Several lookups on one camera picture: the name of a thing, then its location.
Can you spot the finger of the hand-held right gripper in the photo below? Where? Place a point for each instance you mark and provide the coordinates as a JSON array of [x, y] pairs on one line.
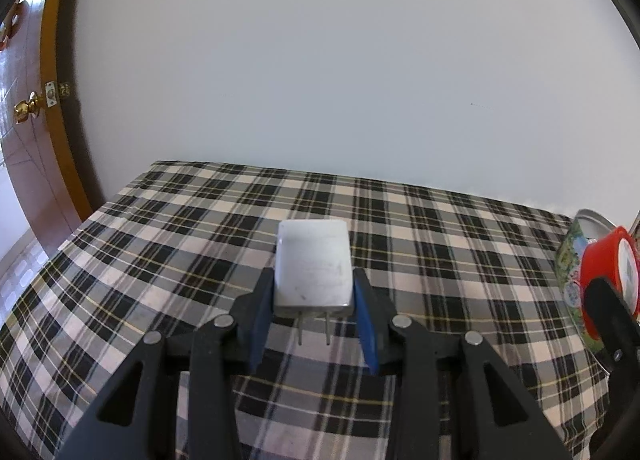
[[607, 310]]

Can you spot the red tape roll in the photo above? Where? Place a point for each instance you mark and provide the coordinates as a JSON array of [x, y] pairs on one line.
[[600, 260]]

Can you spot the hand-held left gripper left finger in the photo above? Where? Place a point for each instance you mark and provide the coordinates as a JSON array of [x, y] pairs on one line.
[[260, 335]]

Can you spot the brown wooden door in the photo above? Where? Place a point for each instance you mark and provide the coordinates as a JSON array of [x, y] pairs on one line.
[[30, 180]]

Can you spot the black white plaid cloth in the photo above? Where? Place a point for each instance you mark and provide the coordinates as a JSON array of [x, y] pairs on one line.
[[150, 240]]

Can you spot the white charger adapter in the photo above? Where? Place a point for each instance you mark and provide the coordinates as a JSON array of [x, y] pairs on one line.
[[312, 265]]

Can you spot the printed tin container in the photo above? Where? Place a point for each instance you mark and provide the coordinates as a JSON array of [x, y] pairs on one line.
[[570, 260]]

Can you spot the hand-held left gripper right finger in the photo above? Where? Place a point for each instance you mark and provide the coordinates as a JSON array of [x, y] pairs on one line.
[[367, 335]]

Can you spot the brass door knob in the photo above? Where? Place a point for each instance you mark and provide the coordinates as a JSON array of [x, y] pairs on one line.
[[27, 109]]

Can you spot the metal door latch plate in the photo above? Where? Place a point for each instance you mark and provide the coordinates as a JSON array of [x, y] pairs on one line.
[[56, 93]]

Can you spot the dark door frame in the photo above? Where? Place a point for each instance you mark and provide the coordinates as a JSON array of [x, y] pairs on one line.
[[82, 90]]

